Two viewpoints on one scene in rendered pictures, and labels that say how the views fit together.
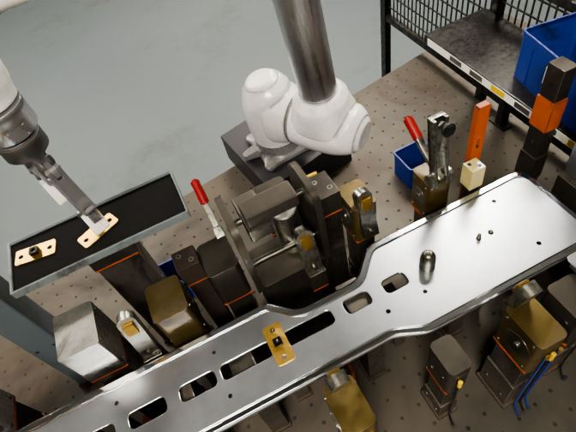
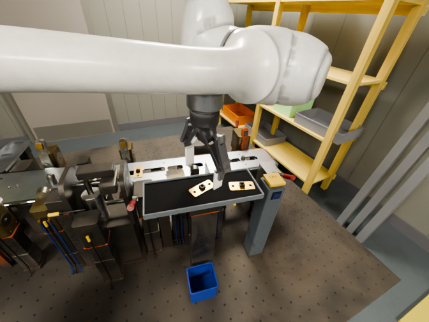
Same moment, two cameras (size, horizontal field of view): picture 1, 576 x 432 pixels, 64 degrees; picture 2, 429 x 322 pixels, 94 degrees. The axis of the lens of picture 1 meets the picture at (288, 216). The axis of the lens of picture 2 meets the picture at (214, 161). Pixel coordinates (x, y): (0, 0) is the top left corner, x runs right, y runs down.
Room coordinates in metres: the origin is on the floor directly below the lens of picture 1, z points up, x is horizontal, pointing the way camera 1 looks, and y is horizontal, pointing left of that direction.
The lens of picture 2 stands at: (1.12, 0.37, 1.62)
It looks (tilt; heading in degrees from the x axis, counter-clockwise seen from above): 36 degrees down; 174
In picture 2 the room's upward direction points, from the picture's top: 4 degrees clockwise
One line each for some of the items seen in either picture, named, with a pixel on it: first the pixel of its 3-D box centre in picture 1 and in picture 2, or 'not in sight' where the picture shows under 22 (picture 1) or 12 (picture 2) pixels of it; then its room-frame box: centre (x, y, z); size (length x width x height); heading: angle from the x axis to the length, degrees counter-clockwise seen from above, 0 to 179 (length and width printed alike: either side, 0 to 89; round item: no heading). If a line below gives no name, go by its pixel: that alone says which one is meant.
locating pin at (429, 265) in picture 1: (427, 261); (52, 179); (0.46, -0.25, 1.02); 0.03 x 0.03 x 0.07
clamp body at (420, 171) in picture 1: (423, 217); (13, 243); (0.66, -0.33, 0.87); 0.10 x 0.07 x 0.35; 12
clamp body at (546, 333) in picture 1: (519, 364); (63, 174); (0.26, -0.36, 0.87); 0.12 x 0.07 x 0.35; 12
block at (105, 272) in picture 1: (145, 285); (201, 232); (0.66, 0.38, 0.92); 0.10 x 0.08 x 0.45; 102
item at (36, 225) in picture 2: not in sight; (32, 212); (0.49, -0.38, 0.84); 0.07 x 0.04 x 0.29; 102
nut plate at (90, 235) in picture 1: (97, 229); (202, 186); (0.65, 0.38, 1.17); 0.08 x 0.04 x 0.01; 127
